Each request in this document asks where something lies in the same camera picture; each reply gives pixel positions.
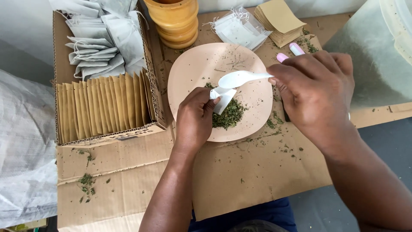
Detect person's right hand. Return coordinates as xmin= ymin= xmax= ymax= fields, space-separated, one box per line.
xmin=267 ymin=50 xmax=355 ymax=151

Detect person's left hand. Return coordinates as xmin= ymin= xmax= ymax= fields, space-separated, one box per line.
xmin=174 ymin=87 xmax=221 ymax=149

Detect white plastic spoon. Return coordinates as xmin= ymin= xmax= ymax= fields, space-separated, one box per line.
xmin=218 ymin=70 xmax=274 ymax=89

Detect white tea bag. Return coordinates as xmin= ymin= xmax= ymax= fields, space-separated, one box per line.
xmin=209 ymin=86 xmax=237 ymax=115

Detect pink and white sealer tool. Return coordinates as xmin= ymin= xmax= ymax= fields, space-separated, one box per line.
xmin=276 ymin=43 xmax=306 ymax=63

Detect stack of brown paper envelopes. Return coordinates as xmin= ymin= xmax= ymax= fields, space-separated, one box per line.
xmin=254 ymin=0 xmax=307 ymax=48

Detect clear packet of tea bags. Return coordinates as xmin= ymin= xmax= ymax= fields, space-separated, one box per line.
xmin=203 ymin=5 xmax=273 ymax=52

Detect pile of dried green herbs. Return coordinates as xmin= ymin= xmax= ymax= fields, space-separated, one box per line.
xmin=205 ymin=82 xmax=249 ymax=131

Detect pink round plate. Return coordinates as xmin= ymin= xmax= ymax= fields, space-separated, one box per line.
xmin=167 ymin=43 xmax=274 ymax=142

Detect large translucent plastic bag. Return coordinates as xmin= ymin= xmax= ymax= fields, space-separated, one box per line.
xmin=323 ymin=0 xmax=412 ymax=109

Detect flat brown cardboard sheet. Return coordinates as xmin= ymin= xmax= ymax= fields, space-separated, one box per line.
xmin=56 ymin=6 xmax=412 ymax=232

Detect yellow wooden mortar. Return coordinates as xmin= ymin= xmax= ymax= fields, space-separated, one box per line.
xmin=143 ymin=0 xmax=199 ymax=50

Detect clear plastic container lid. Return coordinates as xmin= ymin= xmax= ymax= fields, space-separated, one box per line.
xmin=379 ymin=0 xmax=412 ymax=66

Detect open cardboard box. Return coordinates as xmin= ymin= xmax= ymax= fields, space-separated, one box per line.
xmin=52 ymin=1 xmax=168 ymax=148

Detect person's blue trousers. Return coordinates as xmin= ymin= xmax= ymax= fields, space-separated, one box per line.
xmin=188 ymin=197 xmax=298 ymax=232

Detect row of brown paper envelopes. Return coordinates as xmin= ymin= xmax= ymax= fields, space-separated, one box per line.
xmin=56 ymin=69 xmax=156 ymax=144

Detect heap of filled tea bags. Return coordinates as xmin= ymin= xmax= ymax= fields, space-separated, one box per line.
xmin=48 ymin=0 xmax=149 ymax=81

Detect white woven sack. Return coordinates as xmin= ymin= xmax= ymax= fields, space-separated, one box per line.
xmin=0 ymin=69 xmax=58 ymax=229

